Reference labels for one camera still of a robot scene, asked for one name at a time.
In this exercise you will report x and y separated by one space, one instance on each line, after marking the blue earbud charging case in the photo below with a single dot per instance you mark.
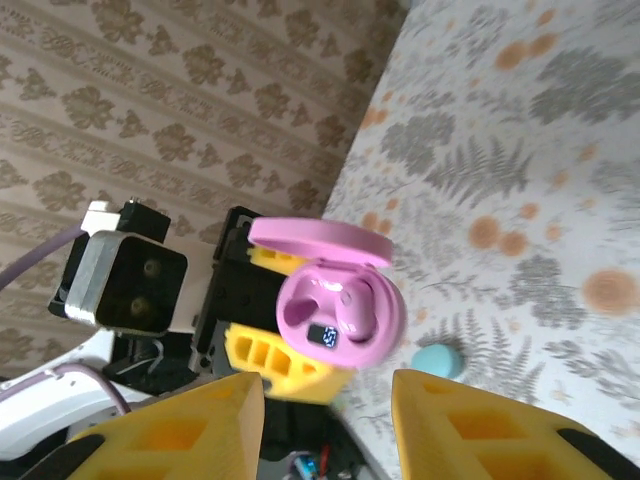
437 365

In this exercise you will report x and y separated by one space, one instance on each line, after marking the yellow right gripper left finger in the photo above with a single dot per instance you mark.
200 440

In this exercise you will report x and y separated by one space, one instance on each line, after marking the floral patterned table cover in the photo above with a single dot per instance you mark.
500 150

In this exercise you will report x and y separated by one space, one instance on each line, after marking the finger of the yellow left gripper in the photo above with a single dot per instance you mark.
300 375
272 260

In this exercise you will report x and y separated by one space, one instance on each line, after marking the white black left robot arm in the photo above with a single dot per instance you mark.
40 400

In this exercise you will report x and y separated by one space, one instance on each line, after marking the pink earbud charging case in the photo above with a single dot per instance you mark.
330 240

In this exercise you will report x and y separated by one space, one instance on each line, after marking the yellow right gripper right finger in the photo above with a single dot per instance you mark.
475 445

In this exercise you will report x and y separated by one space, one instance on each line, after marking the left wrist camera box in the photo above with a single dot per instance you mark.
130 285

